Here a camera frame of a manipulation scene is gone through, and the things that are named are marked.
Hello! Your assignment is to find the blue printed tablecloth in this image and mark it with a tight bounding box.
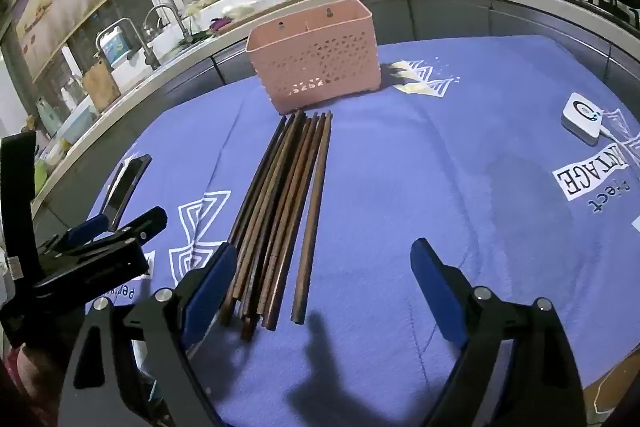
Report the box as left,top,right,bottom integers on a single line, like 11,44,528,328
85,34,640,427

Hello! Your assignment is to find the white square puck device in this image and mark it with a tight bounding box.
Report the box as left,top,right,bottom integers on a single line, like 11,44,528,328
560,93,606,146

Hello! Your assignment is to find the pink perforated plastic basket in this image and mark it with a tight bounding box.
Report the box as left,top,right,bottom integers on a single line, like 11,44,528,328
246,0,383,115

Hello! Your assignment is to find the leaning wooden cutting board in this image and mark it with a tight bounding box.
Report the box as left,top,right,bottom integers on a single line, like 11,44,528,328
81,61,122,114

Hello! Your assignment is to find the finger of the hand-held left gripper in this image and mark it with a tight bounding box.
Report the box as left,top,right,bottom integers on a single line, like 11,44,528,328
75,206,168,254
50,213,112,254

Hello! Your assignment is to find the blue label detergent bottle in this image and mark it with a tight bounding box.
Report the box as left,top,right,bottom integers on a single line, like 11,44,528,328
100,27,133,68

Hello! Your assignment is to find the person's left forearm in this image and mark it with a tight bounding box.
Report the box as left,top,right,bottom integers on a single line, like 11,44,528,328
0,347,63,427

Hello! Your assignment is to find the white cable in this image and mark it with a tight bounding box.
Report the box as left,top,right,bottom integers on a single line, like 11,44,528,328
597,126,640,146

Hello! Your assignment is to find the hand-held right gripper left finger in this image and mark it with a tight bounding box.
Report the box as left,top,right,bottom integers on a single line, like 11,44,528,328
57,243,238,427

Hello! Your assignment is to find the bundle of wooden chopsticks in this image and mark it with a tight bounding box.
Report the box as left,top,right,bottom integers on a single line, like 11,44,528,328
218,109,333,342

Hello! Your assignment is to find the square steel faucet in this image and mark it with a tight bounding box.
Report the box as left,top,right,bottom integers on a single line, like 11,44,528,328
95,17,152,68

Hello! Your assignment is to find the black smartphone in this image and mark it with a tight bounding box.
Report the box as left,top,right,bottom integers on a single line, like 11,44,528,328
100,154,152,230

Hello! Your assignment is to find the curved steel faucet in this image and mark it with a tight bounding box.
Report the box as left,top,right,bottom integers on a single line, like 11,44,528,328
143,4,194,48

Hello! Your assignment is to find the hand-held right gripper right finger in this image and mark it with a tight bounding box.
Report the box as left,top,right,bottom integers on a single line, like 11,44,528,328
411,238,587,427

